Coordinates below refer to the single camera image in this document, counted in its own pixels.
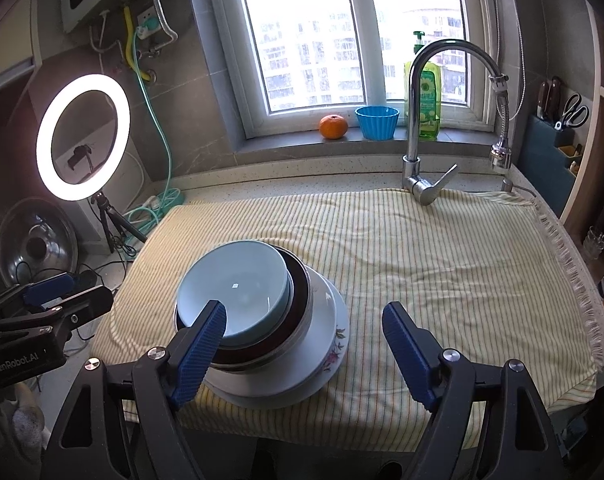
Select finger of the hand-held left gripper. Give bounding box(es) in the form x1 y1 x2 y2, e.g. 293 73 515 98
47 285 115 333
0 271 98 326

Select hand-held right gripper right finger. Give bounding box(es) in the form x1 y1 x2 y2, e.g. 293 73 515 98
382 301 567 480

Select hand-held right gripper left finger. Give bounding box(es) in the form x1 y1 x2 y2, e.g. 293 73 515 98
39 300 227 480

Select white plate small pink flowers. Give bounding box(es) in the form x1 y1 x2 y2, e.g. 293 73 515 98
207 292 351 408

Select light blue ceramic bowl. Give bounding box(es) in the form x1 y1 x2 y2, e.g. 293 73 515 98
174 240 289 350

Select white plate grey leaf print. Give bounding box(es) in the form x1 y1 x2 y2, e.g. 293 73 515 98
204 280 343 396

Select red bowl steel interior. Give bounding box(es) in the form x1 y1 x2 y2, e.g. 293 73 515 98
209 246 305 368

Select steel pot lid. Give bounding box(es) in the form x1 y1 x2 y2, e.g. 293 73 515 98
0 197 79 288

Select beige fuzzy slipper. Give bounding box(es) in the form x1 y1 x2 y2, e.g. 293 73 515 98
12 390 45 461

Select black tripod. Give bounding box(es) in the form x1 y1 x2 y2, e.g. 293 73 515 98
93 192 149 256

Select yellow striped cloth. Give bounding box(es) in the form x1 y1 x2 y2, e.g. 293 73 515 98
89 187 602 453

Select clear glass jar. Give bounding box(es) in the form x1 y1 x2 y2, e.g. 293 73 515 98
582 225 604 261

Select dark teal knife block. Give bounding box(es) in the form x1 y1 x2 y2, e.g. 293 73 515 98
519 112 590 216

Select chrome faucet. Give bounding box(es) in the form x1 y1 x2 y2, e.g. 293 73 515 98
401 39 513 207

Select blue ribbed cup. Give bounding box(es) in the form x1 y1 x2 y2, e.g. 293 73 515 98
355 106 400 141

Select orange tangerine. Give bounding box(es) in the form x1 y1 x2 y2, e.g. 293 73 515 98
319 114 349 140

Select green dish soap bottle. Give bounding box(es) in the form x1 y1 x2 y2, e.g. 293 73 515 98
404 30 443 141

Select white framed window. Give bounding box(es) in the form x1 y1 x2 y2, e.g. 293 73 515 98
202 0 507 133

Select black cable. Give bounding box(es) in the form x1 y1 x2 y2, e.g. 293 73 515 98
77 255 128 351

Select white ring light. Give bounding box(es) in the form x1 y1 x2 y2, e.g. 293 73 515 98
36 74 132 202

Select green hose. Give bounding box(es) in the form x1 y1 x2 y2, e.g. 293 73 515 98
127 17 183 226

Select yellow hose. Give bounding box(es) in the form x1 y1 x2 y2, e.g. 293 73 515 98
123 5 151 83

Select black handled scissors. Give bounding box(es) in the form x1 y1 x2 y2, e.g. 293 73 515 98
554 92 590 131

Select silver flexible hose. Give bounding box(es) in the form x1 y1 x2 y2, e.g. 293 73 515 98
149 0 179 56

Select metal bead chain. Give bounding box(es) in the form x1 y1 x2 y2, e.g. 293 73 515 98
509 0 525 121

